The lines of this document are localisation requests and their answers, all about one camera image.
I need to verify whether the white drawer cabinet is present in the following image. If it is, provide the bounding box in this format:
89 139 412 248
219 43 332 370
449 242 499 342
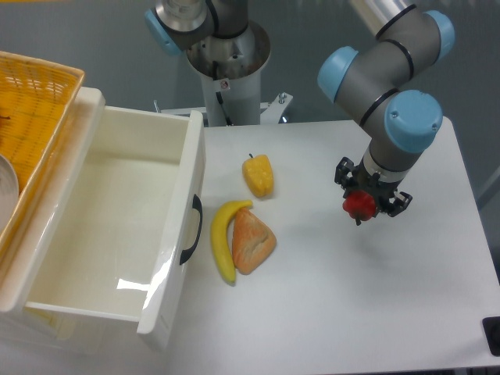
0 86 206 355

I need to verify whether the red bell pepper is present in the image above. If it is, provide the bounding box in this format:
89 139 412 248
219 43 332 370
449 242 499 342
342 190 377 226

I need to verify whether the black corner device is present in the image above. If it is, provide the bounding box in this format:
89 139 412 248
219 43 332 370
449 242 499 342
482 316 500 357

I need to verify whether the triangular bread piece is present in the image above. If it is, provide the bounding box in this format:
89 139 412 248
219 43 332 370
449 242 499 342
232 208 277 275

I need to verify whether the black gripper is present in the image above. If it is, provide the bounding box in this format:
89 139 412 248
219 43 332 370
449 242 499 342
334 157 413 217

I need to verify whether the open upper white drawer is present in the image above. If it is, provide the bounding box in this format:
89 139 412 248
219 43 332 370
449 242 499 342
0 86 206 335

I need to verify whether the yellow banana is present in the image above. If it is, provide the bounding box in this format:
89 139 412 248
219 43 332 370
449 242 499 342
210 200 252 285

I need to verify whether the yellow bell pepper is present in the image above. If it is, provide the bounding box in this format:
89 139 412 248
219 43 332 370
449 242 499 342
242 154 274 198

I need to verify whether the yellow wicker basket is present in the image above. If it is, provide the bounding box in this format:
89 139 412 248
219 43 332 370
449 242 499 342
1 51 85 257

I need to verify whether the black drawer handle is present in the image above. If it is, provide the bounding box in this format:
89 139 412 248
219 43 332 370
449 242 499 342
180 194 204 266

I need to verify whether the white plate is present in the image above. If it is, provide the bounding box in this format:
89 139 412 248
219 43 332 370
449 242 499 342
0 155 19 232

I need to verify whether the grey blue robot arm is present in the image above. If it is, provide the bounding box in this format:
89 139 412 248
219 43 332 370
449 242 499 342
145 1 455 222

